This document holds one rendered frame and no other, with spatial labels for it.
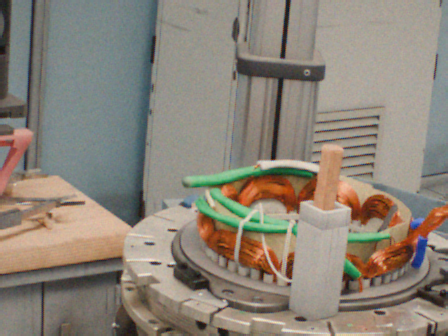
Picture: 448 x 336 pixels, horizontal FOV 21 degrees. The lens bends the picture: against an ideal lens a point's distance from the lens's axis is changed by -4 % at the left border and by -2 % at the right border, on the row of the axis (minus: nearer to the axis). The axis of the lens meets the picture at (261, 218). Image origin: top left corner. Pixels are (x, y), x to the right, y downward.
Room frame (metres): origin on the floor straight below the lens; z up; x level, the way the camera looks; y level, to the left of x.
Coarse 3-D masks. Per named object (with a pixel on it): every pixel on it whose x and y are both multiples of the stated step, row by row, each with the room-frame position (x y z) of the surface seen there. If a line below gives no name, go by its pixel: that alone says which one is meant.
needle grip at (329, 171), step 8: (328, 152) 0.87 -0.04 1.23; (336, 152) 0.87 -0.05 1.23; (320, 160) 0.87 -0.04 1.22; (328, 160) 0.87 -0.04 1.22; (336, 160) 0.87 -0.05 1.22; (320, 168) 0.87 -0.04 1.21; (328, 168) 0.87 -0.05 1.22; (336, 168) 0.87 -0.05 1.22; (320, 176) 0.87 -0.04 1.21; (328, 176) 0.87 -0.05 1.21; (336, 176) 0.87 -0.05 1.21; (320, 184) 0.87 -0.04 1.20; (328, 184) 0.87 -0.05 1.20; (336, 184) 0.87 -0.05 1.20; (320, 192) 0.87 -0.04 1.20; (328, 192) 0.87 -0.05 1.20; (336, 192) 0.87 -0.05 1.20; (320, 200) 0.87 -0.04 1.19; (328, 200) 0.87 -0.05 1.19; (320, 208) 0.87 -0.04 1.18; (328, 208) 0.87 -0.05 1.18
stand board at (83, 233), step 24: (24, 192) 1.18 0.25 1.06; (48, 192) 1.19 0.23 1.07; (72, 192) 1.20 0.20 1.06; (72, 216) 1.12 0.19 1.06; (96, 216) 1.13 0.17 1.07; (0, 240) 1.03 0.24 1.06; (24, 240) 1.04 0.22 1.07; (48, 240) 1.05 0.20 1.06; (72, 240) 1.06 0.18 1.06; (96, 240) 1.07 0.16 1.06; (120, 240) 1.09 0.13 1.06; (0, 264) 1.01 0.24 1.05; (24, 264) 1.02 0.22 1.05; (48, 264) 1.04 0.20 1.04
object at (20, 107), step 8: (0, 48) 1.13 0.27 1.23; (8, 48) 1.13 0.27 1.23; (0, 56) 1.12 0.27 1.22; (8, 56) 1.14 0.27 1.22; (0, 64) 1.12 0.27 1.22; (8, 64) 1.14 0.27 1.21; (0, 72) 1.12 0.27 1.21; (8, 72) 1.14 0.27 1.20; (0, 80) 1.12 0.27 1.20; (0, 88) 1.12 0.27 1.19; (0, 96) 1.12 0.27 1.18; (8, 96) 1.14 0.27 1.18; (16, 96) 1.14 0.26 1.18; (0, 104) 1.11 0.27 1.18; (8, 104) 1.11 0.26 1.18; (16, 104) 1.11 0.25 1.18; (24, 104) 1.11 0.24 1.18; (16, 112) 1.11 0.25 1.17; (24, 112) 1.11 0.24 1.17
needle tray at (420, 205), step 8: (352, 176) 1.35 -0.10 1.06; (376, 184) 1.34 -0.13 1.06; (384, 184) 1.33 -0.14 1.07; (392, 192) 1.33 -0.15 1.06; (400, 192) 1.32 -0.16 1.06; (408, 192) 1.32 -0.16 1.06; (400, 200) 1.32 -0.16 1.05; (408, 200) 1.31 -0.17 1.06; (416, 200) 1.31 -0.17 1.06; (424, 200) 1.31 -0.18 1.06; (432, 200) 1.30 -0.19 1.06; (440, 200) 1.30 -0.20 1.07; (408, 208) 1.31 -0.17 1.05; (416, 208) 1.31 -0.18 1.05; (424, 208) 1.30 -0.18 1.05; (432, 208) 1.30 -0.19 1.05; (416, 216) 1.31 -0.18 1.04; (424, 216) 1.30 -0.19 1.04; (440, 232) 1.18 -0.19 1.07
